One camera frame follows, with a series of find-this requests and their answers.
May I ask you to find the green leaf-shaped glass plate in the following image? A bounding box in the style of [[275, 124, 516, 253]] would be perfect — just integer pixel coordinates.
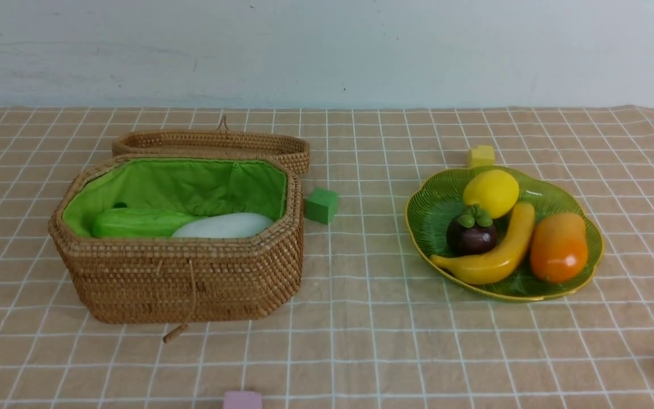
[[405, 166, 605, 303]]

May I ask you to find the orange toy mango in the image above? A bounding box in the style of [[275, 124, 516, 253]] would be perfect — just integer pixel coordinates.
[[529, 212, 588, 284]]

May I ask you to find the green foam cube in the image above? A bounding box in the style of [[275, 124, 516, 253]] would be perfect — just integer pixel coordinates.
[[304, 187, 339, 225]]

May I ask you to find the green toy pea pod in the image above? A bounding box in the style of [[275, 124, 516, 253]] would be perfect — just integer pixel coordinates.
[[91, 207, 202, 238]]

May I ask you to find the woven wicker basket lid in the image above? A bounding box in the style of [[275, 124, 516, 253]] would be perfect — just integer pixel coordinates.
[[111, 115, 311, 174]]

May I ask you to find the yellow toy banana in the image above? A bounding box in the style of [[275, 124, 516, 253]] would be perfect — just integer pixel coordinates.
[[429, 201, 536, 286]]

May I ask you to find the pink foam block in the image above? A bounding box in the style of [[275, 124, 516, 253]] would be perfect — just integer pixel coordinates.
[[221, 390, 264, 409]]

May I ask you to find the yellow foam cube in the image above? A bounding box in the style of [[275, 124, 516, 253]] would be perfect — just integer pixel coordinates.
[[467, 145, 496, 169]]

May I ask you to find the white toy radish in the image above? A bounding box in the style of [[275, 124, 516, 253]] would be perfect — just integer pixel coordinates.
[[172, 212, 274, 239]]

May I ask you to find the dark purple toy mangosteen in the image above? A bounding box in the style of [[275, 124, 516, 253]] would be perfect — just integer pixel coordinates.
[[446, 204, 498, 256]]

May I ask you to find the woven wicker basket green lining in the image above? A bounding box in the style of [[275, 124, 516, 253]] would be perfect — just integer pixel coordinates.
[[48, 153, 305, 324]]

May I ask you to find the yellow toy lemon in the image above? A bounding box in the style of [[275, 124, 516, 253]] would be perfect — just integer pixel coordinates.
[[462, 170, 519, 219]]

